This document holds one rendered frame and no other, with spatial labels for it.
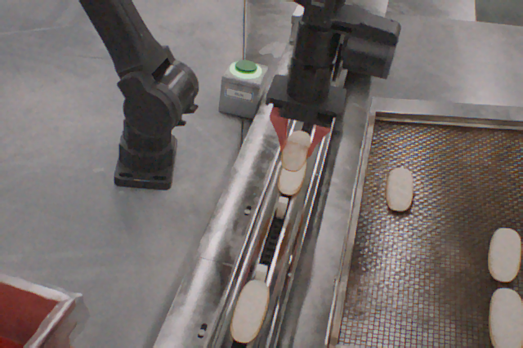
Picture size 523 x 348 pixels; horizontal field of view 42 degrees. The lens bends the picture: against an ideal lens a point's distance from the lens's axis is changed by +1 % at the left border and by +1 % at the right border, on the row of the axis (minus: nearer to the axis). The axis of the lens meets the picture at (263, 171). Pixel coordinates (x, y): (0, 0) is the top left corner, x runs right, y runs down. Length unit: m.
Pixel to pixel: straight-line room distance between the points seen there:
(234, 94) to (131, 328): 0.50
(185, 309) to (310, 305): 0.18
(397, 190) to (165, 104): 0.34
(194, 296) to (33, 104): 0.53
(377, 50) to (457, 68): 0.70
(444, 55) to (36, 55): 0.86
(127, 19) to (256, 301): 0.41
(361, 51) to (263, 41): 0.65
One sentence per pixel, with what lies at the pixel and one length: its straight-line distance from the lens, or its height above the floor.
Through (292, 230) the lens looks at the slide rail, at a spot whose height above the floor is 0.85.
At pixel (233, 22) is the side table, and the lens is 1.53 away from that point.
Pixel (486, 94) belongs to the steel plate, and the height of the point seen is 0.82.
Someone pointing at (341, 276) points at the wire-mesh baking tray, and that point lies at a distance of 0.84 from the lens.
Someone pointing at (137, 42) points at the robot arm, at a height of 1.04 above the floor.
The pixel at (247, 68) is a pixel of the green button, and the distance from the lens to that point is 1.19.
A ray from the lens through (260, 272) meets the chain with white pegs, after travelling 0.86.
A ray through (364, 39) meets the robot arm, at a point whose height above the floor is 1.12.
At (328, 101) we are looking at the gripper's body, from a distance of 0.90.
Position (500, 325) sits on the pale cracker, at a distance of 0.81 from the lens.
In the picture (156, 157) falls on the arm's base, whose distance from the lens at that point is 1.02.
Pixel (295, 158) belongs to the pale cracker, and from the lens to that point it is 0.94.
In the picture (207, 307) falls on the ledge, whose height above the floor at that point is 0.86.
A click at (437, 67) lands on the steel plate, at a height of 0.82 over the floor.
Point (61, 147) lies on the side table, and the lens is 1.12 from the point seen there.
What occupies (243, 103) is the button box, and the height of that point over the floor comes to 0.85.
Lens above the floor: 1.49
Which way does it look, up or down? 38 degrees down
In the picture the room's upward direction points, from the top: 9 degrees clockwise
